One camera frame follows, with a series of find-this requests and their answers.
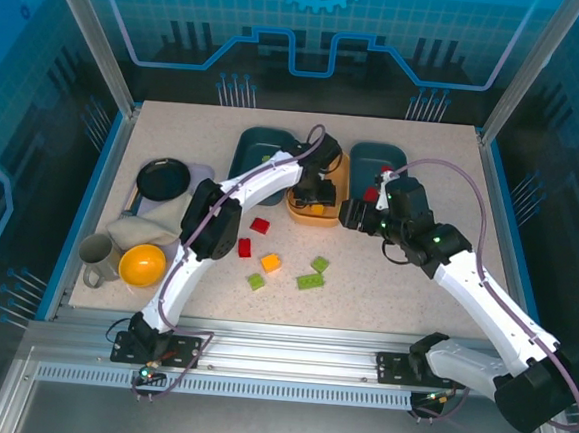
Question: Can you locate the orange plastic container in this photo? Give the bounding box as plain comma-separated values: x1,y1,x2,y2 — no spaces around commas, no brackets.
283,145,353,230

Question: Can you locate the thin black cable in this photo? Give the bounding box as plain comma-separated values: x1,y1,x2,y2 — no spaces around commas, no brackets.
104,315,135,348

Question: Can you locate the long green lego brick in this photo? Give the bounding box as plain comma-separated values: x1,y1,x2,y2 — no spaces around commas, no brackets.
295,271,326,292

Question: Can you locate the beige cloth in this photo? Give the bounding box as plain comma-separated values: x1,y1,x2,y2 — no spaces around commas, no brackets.
105,189,195,250

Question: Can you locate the aluminium frame rail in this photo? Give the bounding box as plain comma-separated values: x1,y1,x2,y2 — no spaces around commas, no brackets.
22,302,549,399

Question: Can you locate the slotted aluminium strip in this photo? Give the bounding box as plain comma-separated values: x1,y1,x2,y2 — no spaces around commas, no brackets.
34,363,415,413

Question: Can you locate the lavender plastic tray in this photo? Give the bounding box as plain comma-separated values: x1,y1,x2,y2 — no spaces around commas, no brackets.
122,157,216,222

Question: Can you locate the small connector with green light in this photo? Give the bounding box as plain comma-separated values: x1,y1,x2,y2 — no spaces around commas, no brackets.
136,359,169,381
414,386,457,409

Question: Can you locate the aluminium frame post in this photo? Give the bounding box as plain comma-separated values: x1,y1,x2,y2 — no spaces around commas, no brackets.
477,0,579,153
30,0,150,118

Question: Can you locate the yellow bowl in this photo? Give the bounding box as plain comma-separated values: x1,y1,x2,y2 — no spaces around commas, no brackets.
116,241,170,291

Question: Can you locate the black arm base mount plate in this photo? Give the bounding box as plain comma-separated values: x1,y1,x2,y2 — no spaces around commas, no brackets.
110,329,204,370
375,350,468,391

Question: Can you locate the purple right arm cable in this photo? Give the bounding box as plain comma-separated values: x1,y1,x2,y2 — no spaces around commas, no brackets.
366,155,579,433

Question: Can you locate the teal plastic container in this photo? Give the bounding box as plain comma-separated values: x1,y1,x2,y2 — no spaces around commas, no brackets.
344,139,411,221
225,124,303,210

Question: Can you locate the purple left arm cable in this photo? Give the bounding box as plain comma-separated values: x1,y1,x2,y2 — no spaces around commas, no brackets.
129,109,328,415

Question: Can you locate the black round plate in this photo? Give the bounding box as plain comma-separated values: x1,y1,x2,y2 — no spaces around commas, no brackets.
134,155,194,204

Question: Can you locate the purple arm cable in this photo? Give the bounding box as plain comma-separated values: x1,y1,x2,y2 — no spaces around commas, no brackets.
129,109,328,415
366,155,579,433

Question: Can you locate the grey mug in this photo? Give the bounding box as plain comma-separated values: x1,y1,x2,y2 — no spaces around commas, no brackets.
74,232,124,291

